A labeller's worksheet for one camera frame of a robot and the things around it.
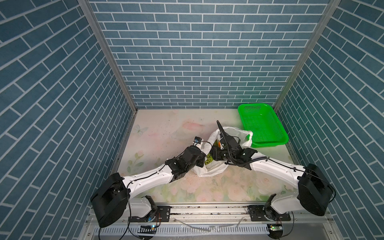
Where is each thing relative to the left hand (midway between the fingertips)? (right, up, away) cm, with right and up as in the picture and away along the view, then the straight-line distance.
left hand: (205, 153), depth 82 cm
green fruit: (+2, -2, -3) cm, 4 cm away
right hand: (+4, +1, +2) cm, 4 cm away
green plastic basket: (+48, +13, +29) cm, 58 cm away
